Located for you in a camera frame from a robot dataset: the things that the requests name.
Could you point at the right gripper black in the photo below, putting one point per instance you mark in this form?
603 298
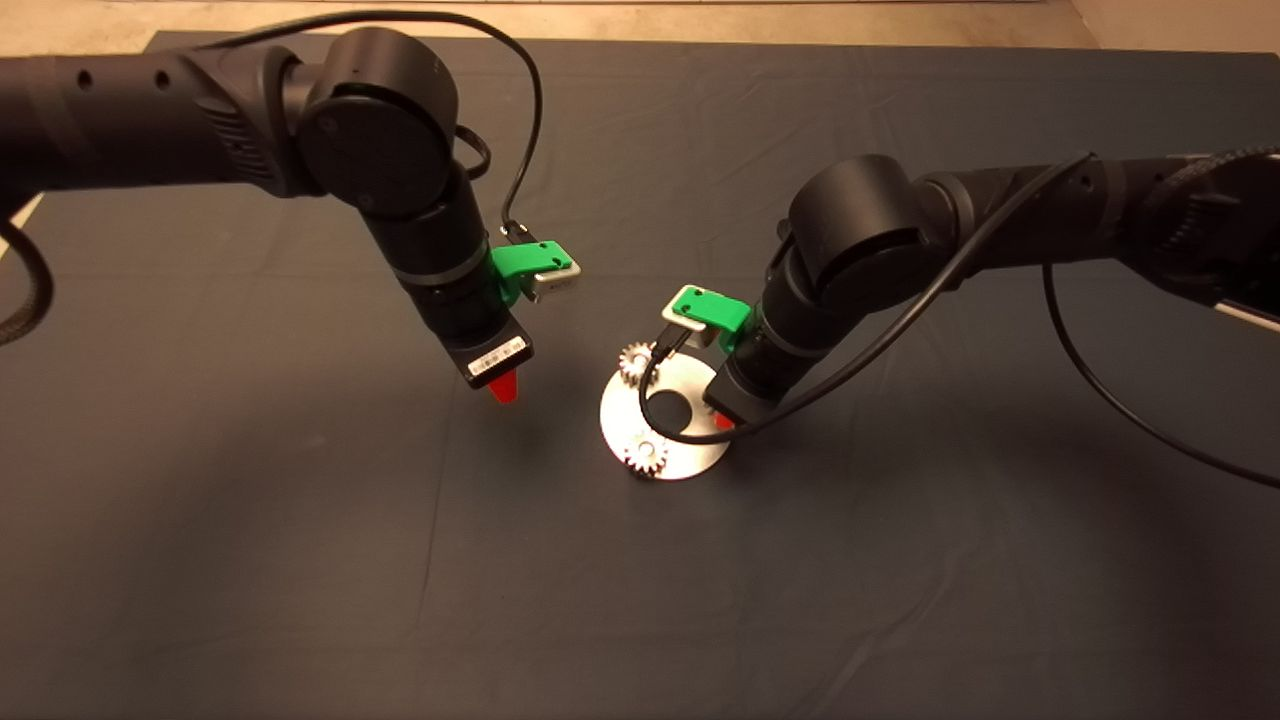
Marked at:
745 400

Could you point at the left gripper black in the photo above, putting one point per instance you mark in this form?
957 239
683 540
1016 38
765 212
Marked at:
480 340

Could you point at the silver steel planetary gear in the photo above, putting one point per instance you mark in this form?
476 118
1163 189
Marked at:
630 365
636 462

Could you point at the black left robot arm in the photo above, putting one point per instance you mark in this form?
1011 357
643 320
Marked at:
180 120

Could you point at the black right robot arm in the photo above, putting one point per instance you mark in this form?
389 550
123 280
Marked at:
900 230

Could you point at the round metal carrier plate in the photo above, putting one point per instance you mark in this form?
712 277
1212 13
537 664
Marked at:
620 420

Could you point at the dark grey table cloth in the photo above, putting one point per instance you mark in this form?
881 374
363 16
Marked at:
700 600

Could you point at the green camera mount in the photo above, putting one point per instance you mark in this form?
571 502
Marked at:
522 262
715 312

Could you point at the small silver camera box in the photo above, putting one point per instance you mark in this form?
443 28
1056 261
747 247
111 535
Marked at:
558 283
675 322

